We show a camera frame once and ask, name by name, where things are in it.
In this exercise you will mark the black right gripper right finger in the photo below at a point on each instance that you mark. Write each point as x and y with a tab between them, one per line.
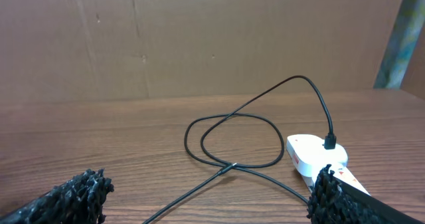
334	201

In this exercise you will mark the white charger adapter plug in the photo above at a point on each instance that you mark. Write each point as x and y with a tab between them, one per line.
309	155

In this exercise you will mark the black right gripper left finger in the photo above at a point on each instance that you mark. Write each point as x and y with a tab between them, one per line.
78	201

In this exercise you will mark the white power strip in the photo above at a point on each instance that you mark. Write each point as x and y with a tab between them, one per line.
342	173

